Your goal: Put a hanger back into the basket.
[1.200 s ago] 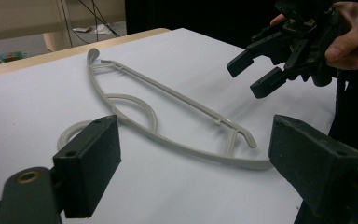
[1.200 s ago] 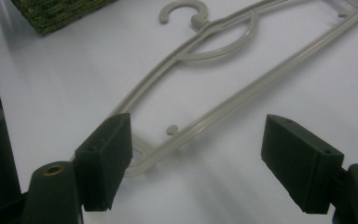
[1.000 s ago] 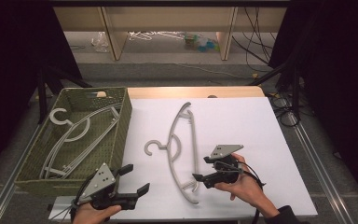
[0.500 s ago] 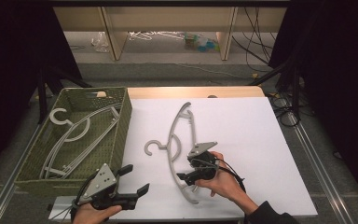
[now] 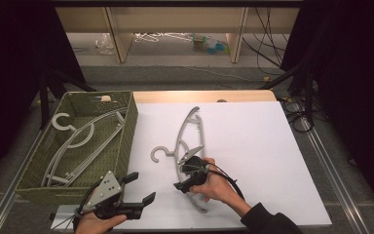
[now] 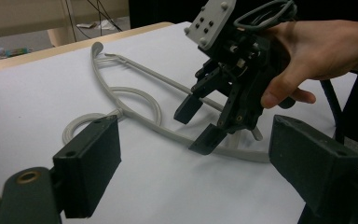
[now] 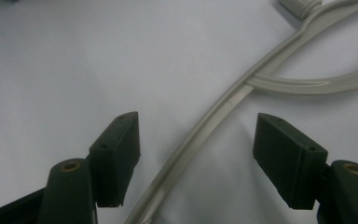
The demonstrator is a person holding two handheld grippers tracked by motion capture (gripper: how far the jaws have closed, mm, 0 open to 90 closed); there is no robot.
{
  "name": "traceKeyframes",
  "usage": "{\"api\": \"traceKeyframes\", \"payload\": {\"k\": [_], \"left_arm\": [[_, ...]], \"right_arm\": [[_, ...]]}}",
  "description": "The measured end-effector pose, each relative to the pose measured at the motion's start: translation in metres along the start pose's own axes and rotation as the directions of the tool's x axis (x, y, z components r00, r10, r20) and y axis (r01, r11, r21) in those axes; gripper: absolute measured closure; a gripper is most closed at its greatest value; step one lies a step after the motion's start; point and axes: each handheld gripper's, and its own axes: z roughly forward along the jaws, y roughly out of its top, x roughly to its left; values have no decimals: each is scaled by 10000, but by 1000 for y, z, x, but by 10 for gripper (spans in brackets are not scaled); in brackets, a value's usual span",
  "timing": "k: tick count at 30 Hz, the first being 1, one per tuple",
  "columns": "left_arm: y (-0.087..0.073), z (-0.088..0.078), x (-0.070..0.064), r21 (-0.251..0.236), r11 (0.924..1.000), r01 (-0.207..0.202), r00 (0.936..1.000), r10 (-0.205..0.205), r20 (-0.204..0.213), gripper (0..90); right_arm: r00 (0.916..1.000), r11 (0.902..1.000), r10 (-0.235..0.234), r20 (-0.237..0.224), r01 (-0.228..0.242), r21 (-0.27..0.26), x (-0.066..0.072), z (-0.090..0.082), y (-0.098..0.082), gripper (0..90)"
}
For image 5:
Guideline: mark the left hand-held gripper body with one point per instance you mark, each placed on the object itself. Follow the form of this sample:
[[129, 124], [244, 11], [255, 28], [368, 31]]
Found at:
[[105, 190]]

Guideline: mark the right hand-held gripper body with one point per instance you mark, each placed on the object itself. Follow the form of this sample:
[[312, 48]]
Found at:
[[194, 169]]

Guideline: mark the person's left hand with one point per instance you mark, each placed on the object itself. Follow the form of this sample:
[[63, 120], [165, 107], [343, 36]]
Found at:
[[94, 225]]

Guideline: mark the clear plastic bag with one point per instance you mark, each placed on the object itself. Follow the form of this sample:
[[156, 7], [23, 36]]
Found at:
[[104, 44]]

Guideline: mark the light wooden shelf unit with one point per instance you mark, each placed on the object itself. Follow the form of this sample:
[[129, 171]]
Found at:
[[175, 19]]

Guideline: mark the person's right hand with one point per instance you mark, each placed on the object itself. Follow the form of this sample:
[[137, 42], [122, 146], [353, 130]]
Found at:
[[219, 188]]

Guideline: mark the aluminium floor rail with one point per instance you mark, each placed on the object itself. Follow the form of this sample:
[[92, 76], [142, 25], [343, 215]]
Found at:
[[9, 195], [334, 175]]

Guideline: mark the black metal stand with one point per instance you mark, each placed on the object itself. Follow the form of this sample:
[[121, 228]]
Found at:
[[44, 97], [309, 94]]

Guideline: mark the dark curtain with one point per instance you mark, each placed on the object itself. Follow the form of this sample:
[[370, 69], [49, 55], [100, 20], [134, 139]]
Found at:
[[354, 81], [13, 65]]

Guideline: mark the pile of colourful toys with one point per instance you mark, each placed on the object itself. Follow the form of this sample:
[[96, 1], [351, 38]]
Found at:
[[209, 45]]

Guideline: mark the green woven basket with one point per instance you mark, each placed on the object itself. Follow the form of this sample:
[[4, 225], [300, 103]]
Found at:
[[87, 146]]

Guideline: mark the white table cover sheet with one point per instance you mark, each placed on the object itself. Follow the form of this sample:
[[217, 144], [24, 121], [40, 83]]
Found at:
[[256, 136]]

